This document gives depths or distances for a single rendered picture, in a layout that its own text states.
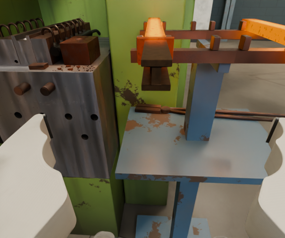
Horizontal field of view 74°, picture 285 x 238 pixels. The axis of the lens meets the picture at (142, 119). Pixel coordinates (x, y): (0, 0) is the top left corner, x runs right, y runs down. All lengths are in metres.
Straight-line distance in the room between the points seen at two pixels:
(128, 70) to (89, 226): 0.81
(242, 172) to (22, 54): 0.68
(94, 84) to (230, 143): 0.41
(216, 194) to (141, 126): 0.96
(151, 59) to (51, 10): 1.02
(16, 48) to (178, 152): 0.56
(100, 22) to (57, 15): 0.22
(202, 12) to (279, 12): 2.03
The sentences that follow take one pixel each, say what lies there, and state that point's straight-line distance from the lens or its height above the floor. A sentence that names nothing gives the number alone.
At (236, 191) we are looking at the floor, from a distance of 1.48.
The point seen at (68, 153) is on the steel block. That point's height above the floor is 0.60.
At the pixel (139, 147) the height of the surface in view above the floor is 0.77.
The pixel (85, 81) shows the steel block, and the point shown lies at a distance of 0.58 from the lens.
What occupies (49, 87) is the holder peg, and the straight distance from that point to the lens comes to 0.61.
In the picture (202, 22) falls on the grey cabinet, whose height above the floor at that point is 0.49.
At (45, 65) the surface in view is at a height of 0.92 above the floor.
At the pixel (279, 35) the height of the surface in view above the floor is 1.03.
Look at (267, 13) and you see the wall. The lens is 6.68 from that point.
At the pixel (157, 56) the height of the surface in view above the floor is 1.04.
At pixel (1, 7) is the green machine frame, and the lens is 0.97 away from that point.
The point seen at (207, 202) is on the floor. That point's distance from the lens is 1.37.
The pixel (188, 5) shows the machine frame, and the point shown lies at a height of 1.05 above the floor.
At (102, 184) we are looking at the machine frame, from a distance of 0.86.
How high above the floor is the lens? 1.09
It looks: 33 degrees down
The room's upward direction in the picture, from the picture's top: 1 degrees counter-clockwise
